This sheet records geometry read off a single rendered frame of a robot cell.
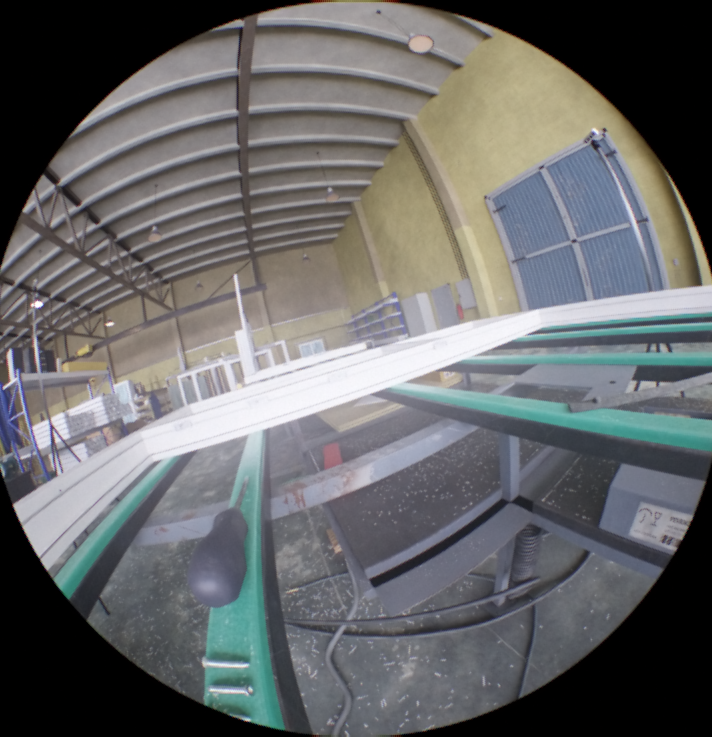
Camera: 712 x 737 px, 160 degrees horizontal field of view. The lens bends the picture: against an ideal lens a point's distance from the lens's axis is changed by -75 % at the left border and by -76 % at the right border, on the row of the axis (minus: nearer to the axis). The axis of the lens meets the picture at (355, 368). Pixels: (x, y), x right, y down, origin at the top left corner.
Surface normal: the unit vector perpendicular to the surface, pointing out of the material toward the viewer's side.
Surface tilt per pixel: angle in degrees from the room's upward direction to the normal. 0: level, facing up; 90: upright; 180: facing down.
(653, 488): 0
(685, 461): 90
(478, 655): 0
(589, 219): 90
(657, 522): 90
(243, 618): 0
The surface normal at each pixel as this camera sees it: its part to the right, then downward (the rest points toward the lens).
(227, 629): -0.26, -0.96
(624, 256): -0.91, 0.29
